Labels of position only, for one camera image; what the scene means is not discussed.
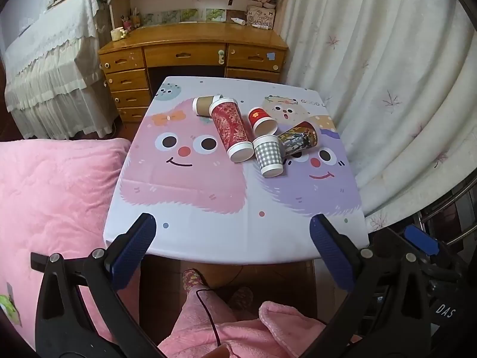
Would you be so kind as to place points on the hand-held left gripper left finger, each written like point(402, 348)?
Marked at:
point(133, 250)

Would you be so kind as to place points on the wooden desk with drawers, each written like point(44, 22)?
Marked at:
point(186, 54)

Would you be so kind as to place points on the white lace furniture cover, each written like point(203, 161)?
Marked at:
point(52, 67)

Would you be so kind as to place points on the grey checked paper cup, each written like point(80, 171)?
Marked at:
point(269, 154)

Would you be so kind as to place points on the small red paper cup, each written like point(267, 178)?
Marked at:
point(261, 118)

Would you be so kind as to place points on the pink fluffy blanket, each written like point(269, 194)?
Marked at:
point(56, 201)

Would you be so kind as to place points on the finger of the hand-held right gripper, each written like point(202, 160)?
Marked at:
point(421, 239)

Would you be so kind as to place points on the printed cardboard box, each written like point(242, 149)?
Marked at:
point(261, 15)

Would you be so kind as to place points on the person's leg in pink pyjamas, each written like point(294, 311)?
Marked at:
point(253, 335)

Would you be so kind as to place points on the brown paper cup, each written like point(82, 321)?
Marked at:
point(204, 106)

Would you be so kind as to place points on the white lying bottle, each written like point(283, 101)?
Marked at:
point(238, 21)

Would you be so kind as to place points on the cartoon printed tablecloth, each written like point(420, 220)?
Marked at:
point(208, 201)

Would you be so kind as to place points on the pen holder with pens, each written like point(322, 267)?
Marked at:
point(127, 24)

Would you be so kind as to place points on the metal chair frame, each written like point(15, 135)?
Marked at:
point(447, 209)

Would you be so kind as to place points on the white floral curtain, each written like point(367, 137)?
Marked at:
point(380, 82)

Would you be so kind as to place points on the pink patterned slipper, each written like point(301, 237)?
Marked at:
point(192, 279)
point(241, 297)

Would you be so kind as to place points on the dark printed paper cup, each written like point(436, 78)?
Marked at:
point(300, 138)

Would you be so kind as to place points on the tall red patterned cup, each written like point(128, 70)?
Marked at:
point(230, 130)

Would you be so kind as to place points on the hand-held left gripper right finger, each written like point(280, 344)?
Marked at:
point(332, 255)

